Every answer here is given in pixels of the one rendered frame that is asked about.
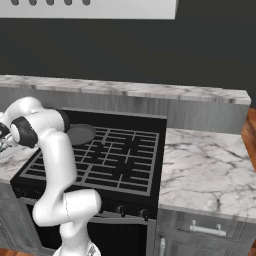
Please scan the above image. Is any black gas hob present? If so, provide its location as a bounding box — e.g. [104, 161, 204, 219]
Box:
[9, 107, 168, 222]

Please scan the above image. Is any dark grey round pan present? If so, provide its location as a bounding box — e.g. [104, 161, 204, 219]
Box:
[65, 123, 98, 147]

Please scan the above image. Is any white range hood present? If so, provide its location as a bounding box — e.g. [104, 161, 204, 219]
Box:
[0, 0, 180, 20]

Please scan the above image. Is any grey cupboard door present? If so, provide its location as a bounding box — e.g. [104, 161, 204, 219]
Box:
[155, 229, 256, 256]

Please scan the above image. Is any grey drawer front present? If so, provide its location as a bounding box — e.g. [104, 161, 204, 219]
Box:
[181, 213, 248, 240]

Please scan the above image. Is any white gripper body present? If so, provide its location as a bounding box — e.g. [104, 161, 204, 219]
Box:
[0, 136, 12, 153]

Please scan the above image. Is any black hob knob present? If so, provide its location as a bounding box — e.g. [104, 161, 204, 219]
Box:
[117, 205, 128, 217]
[140, 208, 151, 221]

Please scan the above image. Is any black oven door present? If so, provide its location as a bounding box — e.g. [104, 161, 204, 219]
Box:
[25, 199, 158, 256]

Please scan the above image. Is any silver cupboard door handle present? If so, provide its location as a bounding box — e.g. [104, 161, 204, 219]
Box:
[159, 237, 167, 256]

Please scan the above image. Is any silver drawer handle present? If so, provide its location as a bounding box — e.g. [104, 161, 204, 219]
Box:
[189, 219, 228, 237]

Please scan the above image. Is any grey cupboard run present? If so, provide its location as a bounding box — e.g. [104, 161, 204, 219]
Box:
[0, 182, 38, 252]

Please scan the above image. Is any grey oven door handle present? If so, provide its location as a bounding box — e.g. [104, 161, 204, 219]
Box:
[87, 215, 150, 227]

